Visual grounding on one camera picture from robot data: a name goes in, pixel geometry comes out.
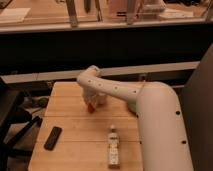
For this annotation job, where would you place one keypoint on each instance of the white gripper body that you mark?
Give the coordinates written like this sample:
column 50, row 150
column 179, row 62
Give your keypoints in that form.
column 90, row 98

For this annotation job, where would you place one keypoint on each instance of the red pepper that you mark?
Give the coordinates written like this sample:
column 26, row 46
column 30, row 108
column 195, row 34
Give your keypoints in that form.
column 90, row 108

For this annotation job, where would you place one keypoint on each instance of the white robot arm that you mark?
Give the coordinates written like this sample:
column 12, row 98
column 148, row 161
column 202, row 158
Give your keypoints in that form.
column 165, row 145

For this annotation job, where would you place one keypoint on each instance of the black remote control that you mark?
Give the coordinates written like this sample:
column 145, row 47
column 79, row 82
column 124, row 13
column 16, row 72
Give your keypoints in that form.
column 52, row 138

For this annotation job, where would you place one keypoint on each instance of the white plastic bottle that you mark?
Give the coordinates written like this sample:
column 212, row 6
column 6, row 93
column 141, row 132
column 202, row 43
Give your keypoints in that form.
column 113, row 149

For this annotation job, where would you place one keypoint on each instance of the black chair at left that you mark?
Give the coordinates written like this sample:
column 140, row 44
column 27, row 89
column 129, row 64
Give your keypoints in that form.
column 11, row 112

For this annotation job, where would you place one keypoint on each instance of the dark panel at right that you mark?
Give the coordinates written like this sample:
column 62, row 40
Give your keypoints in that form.
column 197, row 106

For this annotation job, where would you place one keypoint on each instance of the wooden shelf with items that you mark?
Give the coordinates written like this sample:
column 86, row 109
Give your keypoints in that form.
column 22, row 16

